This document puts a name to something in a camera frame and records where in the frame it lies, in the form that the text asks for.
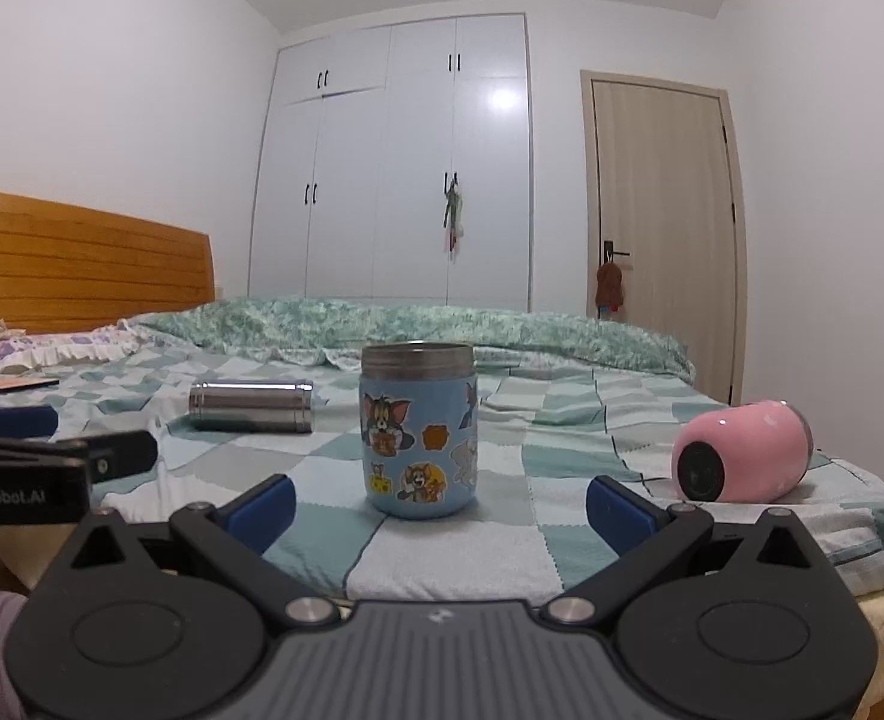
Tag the stainless steel cylinder cup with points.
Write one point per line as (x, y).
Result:
(252, 406)

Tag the wooden headboard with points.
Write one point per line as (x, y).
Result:
(65, 268)

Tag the white wardrobe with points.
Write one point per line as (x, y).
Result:
(363, 130)

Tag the beige wooden door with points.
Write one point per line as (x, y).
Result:
(664, 184)

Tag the green floral quilt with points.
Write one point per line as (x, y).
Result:
(316, 331)

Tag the green hanging ornament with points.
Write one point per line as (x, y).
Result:
(453, 215)

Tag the blue cartoon sticker cup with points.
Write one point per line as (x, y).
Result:
(419, 414)

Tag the black door handle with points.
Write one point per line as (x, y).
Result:
(610, 252)

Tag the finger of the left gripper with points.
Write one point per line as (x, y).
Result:
(28, 422)
(107, 456)

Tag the flat phone on bed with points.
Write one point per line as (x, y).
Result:
(10, 386)

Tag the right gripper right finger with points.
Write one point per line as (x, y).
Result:
(697, 617)

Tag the pink steel-rimmed cup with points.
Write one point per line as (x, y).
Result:
(748, 454)

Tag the purple floral pillow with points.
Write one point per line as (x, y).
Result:
(25, 353)

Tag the brown plush toy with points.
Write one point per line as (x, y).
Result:
(609, 296)

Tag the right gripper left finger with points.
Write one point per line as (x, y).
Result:
(176, 618)

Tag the checkered green bed blanket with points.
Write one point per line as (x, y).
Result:
(548, 426)

